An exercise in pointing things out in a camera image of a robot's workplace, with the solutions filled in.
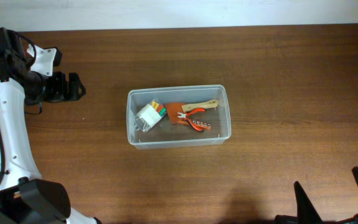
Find red scraper with wooden handle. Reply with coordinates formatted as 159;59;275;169
165;100;219;124

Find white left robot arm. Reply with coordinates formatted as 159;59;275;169
0;27;98;224

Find clear case of coloured bits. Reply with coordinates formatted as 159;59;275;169
135;99;167;133

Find clear plastic container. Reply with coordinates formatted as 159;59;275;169
127;85;231;149

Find red handled pliers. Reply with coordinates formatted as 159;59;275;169
177;108;206;133

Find orange socket rail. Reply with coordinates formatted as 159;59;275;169
179;118;211;132

